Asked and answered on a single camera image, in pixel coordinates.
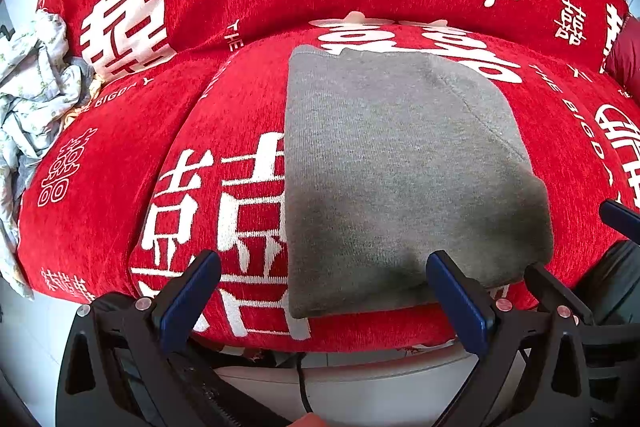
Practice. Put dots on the pale floral crumpled cloth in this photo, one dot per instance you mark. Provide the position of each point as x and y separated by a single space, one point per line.
35 72

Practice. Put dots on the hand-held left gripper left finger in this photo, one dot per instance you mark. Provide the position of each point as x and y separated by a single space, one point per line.
192 302

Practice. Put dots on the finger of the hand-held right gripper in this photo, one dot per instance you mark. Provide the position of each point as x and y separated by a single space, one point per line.
550 287
622 219

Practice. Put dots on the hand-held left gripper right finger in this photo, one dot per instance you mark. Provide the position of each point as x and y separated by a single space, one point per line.
460 307

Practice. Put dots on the dark pants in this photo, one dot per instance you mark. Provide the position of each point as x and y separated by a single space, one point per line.
615 277

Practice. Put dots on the person's left hand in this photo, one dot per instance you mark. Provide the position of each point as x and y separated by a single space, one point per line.
311 422

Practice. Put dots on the dark red cushion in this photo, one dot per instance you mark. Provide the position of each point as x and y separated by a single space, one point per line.
627 52

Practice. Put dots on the grey knit sweater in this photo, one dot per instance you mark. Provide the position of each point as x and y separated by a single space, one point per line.
390 157

